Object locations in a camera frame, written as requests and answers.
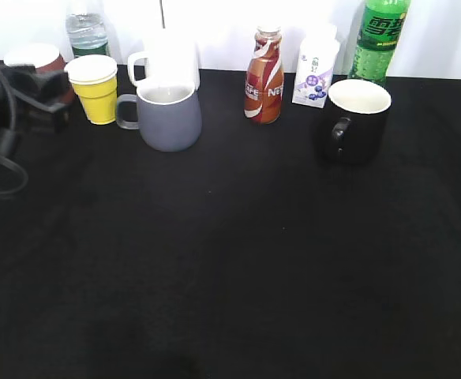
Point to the black table mat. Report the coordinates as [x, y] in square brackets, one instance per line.
[243, 257]

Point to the white ceramic mug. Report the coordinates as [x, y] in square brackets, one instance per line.
[168, 54]

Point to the Nescafe coffee bottle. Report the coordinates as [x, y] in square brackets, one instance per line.
[265, 77]

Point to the grey ceramic mug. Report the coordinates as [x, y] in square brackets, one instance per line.
[166, 113]

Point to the white blueberry milk carton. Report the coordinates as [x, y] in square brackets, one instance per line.
[316, 60]

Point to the black ceramic mug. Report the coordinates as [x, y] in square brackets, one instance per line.
[352, 123]

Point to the clear water bottle green label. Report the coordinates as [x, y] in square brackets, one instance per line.
[85, 28]

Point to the green Sprite bottle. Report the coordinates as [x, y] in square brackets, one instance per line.
[380, 29]

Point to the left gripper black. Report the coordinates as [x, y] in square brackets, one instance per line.
[44, 87]

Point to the yellow paper cup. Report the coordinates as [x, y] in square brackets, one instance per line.
[94, 80]

